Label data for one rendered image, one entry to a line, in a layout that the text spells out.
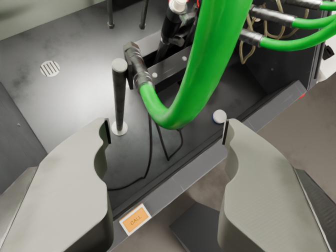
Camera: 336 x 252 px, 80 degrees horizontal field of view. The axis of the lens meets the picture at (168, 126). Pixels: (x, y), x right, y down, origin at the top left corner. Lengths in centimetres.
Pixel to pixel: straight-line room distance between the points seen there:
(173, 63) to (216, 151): 21
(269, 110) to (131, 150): 36
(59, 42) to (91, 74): 12
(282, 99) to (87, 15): 57
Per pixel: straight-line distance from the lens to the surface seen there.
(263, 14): 44
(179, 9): 34
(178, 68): 44
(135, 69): 22
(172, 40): 37
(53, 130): 56
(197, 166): 43
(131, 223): 40
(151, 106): 16
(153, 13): 70
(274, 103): 57
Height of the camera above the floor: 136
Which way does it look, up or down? 72 degrees down
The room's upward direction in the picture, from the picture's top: 48 degrees clockwise
